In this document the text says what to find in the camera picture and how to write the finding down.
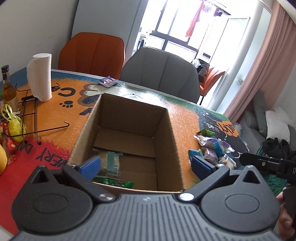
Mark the black clothes pile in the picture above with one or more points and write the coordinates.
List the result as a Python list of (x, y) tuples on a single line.
[(278, 149)]

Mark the green teal biscuit pack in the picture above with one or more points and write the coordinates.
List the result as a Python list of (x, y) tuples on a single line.
[(110, 162)]

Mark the glass bottle amber liquid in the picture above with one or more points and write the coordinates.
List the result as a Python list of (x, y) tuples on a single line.
[(9, 92)]

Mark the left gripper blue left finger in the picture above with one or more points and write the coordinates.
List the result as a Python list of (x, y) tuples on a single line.
[(80, 176)]

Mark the person right hand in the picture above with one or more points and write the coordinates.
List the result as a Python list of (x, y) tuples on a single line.
[(285, 229)]

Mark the yellow plastic bag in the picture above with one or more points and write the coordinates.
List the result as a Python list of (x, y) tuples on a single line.
[(16, 127)]

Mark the green garment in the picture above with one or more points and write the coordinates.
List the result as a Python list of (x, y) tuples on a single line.
[(275, 184)]

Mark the brown cardboard box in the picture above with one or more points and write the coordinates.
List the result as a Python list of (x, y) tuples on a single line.
[(144, 135)]

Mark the grey dining chair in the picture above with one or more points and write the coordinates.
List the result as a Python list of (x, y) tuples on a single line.
[(162, 71)]

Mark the blue snack packet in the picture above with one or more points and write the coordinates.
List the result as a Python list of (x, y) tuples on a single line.
[(192, 153)]

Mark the small green candy pack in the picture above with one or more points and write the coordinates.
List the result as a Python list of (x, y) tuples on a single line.
[(112, 182)]

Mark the orange dining chair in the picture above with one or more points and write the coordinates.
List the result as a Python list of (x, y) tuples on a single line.
[(93, 53)]

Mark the white pillow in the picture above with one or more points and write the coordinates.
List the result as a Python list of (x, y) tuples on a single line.
[(279, 124)]

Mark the purple mochi packet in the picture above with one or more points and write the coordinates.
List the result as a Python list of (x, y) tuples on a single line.
[(210, 156)]

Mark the far orange chair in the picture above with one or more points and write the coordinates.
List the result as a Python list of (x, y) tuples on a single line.
[(213, 76)]

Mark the purple label white cake pack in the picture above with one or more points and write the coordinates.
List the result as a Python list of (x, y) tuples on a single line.
[(215, 144)]

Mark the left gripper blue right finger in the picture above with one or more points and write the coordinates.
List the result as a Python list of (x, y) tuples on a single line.
[(211, 177)]

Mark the yellow tape roll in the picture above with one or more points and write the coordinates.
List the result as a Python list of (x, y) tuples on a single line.
[(3, 159)]

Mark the white paper towel roll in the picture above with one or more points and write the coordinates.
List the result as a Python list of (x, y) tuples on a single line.
[(39, 76)]

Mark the small purple tissue pack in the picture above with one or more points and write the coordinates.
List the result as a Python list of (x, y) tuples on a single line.
[(108, 82)]

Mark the grey sofa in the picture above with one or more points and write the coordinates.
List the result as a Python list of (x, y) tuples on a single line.
[(253, 123)]

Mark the red hanging garment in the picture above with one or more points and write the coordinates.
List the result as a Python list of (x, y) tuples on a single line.
[(196, 19)]

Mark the green candy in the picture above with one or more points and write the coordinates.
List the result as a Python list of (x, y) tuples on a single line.
[(205, 132)]

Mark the colourful cartoon table mat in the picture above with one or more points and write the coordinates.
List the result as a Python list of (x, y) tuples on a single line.
[(74, 97)]

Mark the pink curtain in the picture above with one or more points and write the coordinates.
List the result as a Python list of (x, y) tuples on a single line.
[(272, 66)]

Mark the clear pack white cake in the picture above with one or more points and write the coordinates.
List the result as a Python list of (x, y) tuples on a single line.
[(227, 161)]

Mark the dark backpack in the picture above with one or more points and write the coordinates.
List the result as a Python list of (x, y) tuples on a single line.
[(202, 68)]

